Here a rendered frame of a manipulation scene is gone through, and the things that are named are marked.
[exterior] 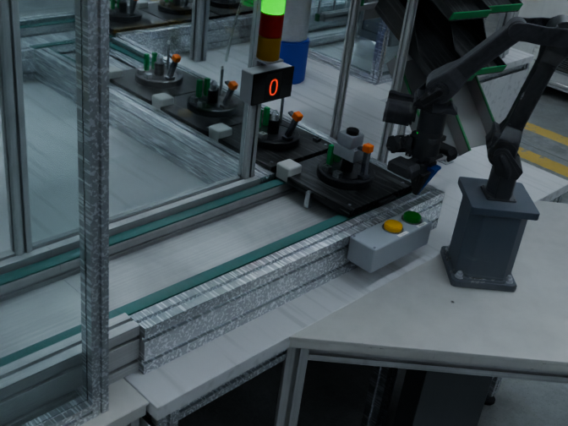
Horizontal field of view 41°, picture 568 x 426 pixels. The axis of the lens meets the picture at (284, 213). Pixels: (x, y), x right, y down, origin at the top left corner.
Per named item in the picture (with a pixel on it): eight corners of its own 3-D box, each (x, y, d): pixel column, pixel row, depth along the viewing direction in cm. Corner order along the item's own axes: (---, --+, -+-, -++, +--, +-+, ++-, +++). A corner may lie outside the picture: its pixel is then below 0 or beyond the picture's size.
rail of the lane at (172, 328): (436, 226, 191) (445, 188, 186) (143, 374, 133) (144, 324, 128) (418, 218, 195) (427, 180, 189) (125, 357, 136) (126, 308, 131)
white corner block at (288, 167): (301, 179, 186) (303, 165, 184) (287, 184, 183) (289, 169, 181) (287, 172, 188) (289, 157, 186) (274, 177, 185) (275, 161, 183)
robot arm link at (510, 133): (581, 19, 149) (549, 8, 149) (586, 29, 143) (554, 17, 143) (506, 159, 165) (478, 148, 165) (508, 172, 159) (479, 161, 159)
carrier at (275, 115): (335, 152, 202) (342, 108, 196) (270, 174, 186) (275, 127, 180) (271, 121, 216) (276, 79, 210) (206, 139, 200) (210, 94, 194)
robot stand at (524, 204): (516, 292, 169) (540, 214, 160) (450, 286, 169) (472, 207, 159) (499, 257, 182) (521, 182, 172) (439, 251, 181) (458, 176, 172)
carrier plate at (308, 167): (412, 191, 187) (414, 182, 186) (349, 218, 171) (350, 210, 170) (339, 155, 201) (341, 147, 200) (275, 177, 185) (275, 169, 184)
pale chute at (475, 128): (489, 144, 210) (501, 138, 206) (456, 151, 202) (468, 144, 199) (453, 51, 214) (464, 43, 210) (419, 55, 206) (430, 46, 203)
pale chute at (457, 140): (459, 155, 200) (471, 150, 196) (423, 164, 193) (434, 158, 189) (422, 58, 204) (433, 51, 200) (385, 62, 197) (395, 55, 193)
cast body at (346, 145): (364, 159, 182) (369, 132, 179) (352, 163, 179) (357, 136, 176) (338, 146, 187) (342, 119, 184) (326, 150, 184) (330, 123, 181)
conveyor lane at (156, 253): (405, 222, 192) (412, 187, 187) (122, 356, 137) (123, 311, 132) (322, 177, 208) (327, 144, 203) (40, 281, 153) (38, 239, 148)
